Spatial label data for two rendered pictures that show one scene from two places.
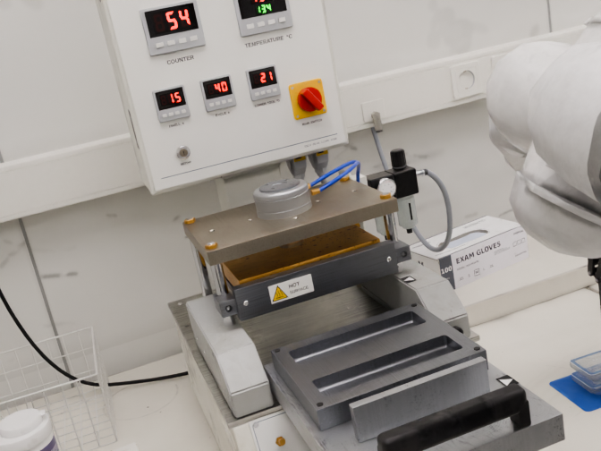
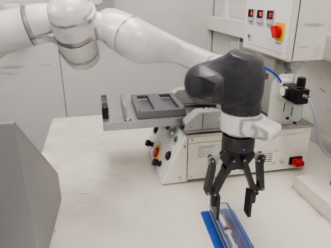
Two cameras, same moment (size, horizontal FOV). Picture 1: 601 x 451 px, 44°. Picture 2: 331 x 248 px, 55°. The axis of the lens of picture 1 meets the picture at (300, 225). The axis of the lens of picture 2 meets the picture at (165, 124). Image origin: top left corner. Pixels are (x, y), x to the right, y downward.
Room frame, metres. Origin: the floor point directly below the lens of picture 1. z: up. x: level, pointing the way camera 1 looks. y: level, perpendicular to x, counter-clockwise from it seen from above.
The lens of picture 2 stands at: (0.88, -1.14, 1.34)
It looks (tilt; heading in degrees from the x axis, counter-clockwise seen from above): 22 degrees down; 94
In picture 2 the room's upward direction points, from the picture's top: straight up
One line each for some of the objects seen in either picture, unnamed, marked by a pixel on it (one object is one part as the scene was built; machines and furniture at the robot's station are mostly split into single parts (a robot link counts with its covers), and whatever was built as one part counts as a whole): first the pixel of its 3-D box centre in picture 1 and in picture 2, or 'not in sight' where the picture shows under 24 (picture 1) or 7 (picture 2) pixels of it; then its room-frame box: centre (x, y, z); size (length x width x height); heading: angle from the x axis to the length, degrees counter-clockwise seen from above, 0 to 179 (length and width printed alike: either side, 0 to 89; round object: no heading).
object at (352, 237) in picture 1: (295, 237); not in sight; (1.03, 0.01, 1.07); 0.22 x 0.17 x 0.10; 106
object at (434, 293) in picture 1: (410, 291); (218, 118); (0.99, -0.14, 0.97); 0.26 x 0.05 x 0.07; 16
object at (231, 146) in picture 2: not in sight; (237, 150); (1.01, -0.45, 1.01); 0.08 x 0.08 x 0.09
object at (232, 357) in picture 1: (224, 349); (196, 95); (0.92, 0.13, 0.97); 0.25 x 0.05 x 0.07; 16
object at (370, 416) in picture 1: (393, 385); (144, 108); (0.73, -0.07, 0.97); 0.30 x 0.22 x 0.08; 16
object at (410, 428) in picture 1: (454, 429); (104, 106); (0.60, -0.10, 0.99); 0.15 x 0.02 x 0.04; 106
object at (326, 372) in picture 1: (373, 359); (156, 104); (0.78, -0.05, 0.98); 0.20 x 0.17 x 0.03; 106
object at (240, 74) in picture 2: not in sight; (223, 79); (0.96, -0.43, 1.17); 0.18 x 0.10 x 0.13; 147
